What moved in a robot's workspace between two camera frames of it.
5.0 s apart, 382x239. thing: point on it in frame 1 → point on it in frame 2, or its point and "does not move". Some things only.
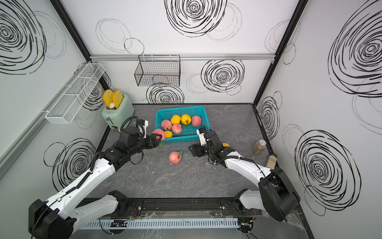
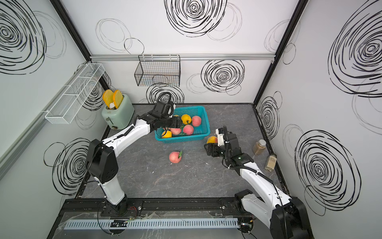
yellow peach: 168,134 does not move
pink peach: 196,121 does not move
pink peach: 176,128 does not move
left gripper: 152,141 → 176,122
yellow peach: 185,118 does not move
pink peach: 159,131 → 188,129
